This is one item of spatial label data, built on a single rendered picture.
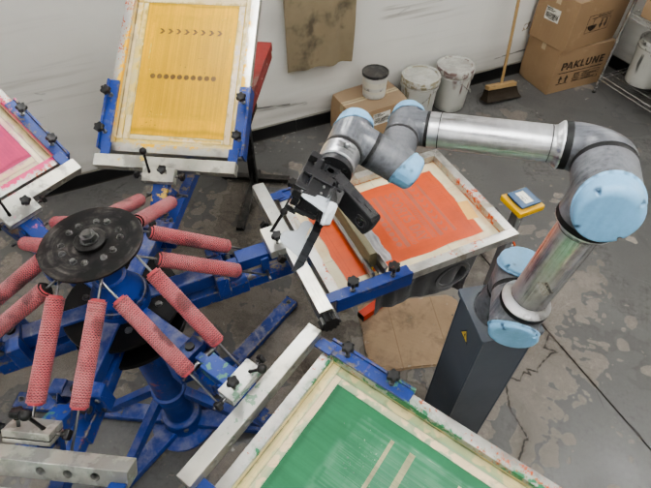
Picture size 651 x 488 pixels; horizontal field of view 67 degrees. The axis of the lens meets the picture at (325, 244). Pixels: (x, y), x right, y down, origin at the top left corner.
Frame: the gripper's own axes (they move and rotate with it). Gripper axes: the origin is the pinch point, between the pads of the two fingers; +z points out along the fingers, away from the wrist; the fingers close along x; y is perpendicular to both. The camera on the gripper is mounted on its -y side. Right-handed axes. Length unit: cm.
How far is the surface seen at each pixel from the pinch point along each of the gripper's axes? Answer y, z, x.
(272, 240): 7, -56, -81
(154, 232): 42, -36, -77
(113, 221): 53, -31, -73
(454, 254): -56, -78, -66
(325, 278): -16, -52, -81
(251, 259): 11, -49, -86
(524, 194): -79, -122, -60
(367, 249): -25, -64, -70
